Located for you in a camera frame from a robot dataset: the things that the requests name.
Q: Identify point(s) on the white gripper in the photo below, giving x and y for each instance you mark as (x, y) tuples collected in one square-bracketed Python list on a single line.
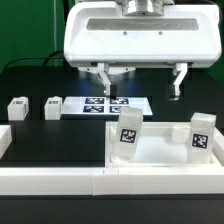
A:
[(100, 32)]

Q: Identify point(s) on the white square tabletop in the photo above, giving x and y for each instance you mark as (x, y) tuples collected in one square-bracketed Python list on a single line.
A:
[(156, 148)]

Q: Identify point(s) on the white front fence bar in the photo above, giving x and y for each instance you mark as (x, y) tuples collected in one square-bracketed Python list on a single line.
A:
[(106, 181)]

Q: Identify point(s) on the white fence bar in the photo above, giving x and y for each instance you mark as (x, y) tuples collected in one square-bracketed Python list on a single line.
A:
[(106, 181), (5, 138)]

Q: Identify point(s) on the white left fence bar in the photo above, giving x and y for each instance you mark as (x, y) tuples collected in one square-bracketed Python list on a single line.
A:
[(5, 138)]

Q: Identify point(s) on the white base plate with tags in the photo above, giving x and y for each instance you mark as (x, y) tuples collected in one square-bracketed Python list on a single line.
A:
[(103, 106)]

